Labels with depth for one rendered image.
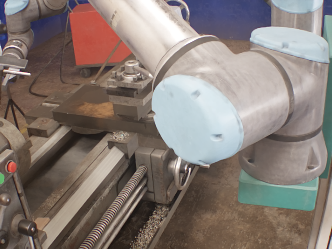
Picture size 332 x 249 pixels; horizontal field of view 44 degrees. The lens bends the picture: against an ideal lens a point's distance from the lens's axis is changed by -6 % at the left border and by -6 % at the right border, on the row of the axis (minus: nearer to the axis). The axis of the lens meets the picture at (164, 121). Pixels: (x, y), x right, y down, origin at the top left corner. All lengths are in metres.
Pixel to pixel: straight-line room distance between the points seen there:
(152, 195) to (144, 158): 0.21
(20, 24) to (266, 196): 1.07
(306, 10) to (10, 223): 1.02
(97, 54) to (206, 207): 2.57
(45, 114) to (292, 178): 1.63
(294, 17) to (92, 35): 3.76
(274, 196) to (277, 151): 0.09
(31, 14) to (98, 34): 3.24
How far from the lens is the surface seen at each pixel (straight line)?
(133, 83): 1.80
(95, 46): 4.82
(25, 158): 1.51
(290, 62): 0.74
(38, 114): 2.28
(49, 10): 1.58
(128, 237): 2.09
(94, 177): 1.76
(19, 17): 1.56
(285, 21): 1.21
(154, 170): 1.97
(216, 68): 0.66
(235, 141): 0.64
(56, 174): 2.03
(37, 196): 1.92
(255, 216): 2.79
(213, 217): 2.78
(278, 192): 0.85
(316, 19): 1.23
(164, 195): 2.04
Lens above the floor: 1.85
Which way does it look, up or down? 29 degrees down
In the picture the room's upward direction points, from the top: 4 degrees counter-clockwise
